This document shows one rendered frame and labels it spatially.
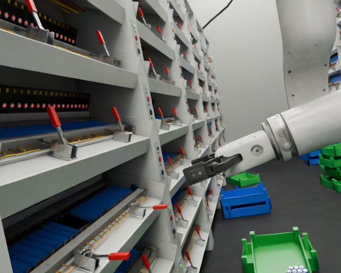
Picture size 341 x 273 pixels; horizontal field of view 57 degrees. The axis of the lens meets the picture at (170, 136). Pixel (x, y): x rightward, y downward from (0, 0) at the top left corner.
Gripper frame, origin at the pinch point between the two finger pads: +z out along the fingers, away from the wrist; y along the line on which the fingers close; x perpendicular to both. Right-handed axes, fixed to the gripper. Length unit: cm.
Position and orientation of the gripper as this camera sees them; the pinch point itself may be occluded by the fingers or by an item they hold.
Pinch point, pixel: (194, 170)
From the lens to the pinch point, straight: 61.0
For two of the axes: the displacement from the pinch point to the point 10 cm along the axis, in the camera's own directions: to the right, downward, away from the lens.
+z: -9.0, 3.7, 2.4
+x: -3.8, -9.2, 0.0
